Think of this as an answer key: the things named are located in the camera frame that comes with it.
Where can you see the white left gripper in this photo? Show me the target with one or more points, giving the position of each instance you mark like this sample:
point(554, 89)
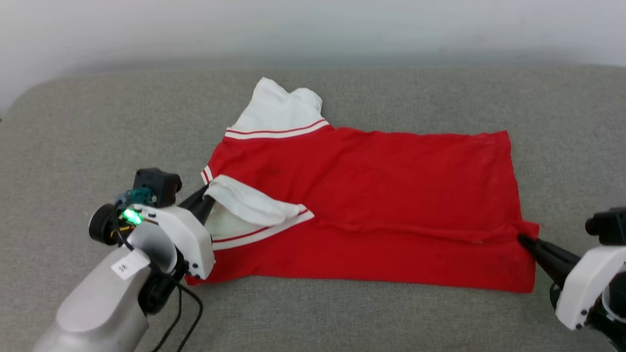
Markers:
point(193, 244)

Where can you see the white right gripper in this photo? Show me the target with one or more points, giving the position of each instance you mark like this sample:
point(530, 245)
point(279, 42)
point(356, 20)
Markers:
point(587, 288)

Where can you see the red and white garment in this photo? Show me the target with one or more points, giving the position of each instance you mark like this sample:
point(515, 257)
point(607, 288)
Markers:
point(391, 205)

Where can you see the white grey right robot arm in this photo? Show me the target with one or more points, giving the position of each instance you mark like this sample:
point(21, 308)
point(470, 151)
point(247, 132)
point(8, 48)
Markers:
point(614, 318)

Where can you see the white paper label tag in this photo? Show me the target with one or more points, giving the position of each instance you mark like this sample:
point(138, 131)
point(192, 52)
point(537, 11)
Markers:
point(129, 264)

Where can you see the grey fabric sofa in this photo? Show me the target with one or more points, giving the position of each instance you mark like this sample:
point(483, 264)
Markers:
point(313, 322)

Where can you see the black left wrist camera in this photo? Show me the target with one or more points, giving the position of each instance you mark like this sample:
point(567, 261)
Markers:
point(159, 186)

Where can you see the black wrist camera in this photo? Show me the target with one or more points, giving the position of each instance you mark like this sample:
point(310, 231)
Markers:
point(159, 186)
point(609, 225)

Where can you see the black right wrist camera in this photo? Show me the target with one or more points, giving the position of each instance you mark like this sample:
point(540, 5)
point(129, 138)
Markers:
point(609, 225)

